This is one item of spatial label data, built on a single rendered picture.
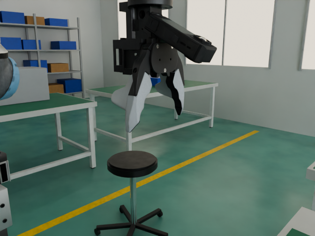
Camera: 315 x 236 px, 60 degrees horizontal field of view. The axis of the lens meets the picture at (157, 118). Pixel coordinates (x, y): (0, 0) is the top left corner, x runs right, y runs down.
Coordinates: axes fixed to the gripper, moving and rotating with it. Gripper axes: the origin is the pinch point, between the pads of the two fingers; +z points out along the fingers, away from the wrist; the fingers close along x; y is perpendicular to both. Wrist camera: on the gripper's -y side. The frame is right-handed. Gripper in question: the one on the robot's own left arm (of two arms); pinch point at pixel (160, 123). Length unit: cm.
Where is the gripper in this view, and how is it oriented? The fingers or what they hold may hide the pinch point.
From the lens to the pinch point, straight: 46.5
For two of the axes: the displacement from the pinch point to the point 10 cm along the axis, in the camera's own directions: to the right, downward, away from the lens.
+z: 0.0, 9.7, 2.4
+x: -6.0, 1.9, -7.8
